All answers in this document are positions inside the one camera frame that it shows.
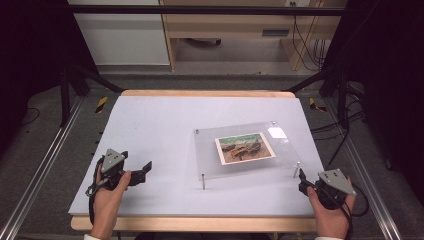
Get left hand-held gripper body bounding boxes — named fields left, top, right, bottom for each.
left=98, top=148, right=130, bottom=191

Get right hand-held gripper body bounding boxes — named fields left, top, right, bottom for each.
left=313, top=168, right=357, bottom=211

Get clear acrylic photo frame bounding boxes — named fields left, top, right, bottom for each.
left=193, top=120, right=302, bottom=191

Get person's right hand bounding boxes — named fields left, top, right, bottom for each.
left=306, top=177, right=357, bottom=240

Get person's left hand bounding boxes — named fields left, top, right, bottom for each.
left=89, top=163, right=132, bottom=240

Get white board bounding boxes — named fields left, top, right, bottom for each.
left=68, top=95, right=325, bottom=218

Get wooden table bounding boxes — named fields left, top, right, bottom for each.
left=70, top=89, right=318, bottom=233

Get black metal stand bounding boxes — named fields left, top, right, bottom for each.
left=282, top=64, right=352, bottom=130
left=59, top=62, right=125, bottom=128

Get black curtain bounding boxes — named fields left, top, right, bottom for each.
left=0, top=0, right=100, bottom=158
left=319, top=0, right=424, bottom=204

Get white cabinet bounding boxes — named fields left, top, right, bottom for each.
left=67, top=0, right=171, bottom=66

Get light wooden desk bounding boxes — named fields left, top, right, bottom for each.
left=159, top=0, right=348, bottom=72

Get black horizontal bar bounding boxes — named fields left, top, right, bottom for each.
left=66, top=4, right=348, bottom=17

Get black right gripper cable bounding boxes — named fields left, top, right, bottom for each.
left=319, top=183, right=370, bottom=240

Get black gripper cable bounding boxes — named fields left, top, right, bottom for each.
left=85, top=156, right=110, bottom=226
left=319, top=183, right=370, bottom=240

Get aluminium rail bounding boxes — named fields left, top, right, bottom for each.
left=0, top=95, right=85, bottom=240
left=323, top=98, right=403, bottom=240

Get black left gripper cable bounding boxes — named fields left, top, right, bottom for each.
left=85, top=156, right=110, bottom=226

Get black floor cables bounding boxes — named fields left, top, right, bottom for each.
left=309, top=81, right=368, bottom=168

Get thin black floor cable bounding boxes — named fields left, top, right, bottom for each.
left=19, top=106, right=42, bottom=128

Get black hanging cables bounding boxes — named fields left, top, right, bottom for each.
left=290, top=2, right=332, bottom=72

